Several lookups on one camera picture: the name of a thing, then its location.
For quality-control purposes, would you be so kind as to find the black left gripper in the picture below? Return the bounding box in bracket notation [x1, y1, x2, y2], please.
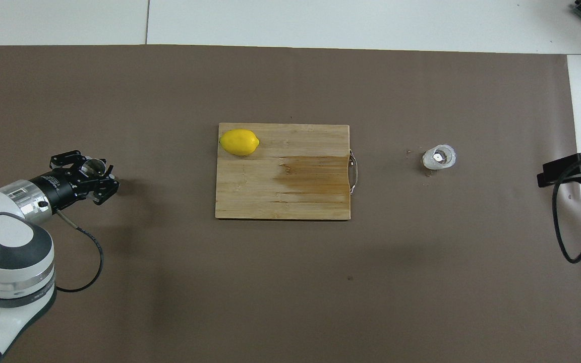
[29, 149, 121, 213]

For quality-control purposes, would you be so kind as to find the wooden cutting board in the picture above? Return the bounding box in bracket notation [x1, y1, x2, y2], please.
[215, 123, 360, 221]

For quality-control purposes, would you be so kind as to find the small clear plastic cup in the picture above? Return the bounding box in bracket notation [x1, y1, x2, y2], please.
[422, 145, 457, 171]

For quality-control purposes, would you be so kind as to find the yellow lemon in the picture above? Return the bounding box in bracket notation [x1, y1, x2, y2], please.
[219, 129, 261, 157]

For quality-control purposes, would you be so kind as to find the stainless steel jigger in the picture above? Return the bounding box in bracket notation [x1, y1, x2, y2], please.
[80, 158, 108, 178]

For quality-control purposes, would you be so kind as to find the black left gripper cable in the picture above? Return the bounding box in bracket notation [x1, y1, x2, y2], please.
[54, 209, 105, 293]

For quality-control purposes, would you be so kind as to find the brown paper table mat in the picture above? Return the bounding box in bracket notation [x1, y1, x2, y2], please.
[0, 44, 581, 363]

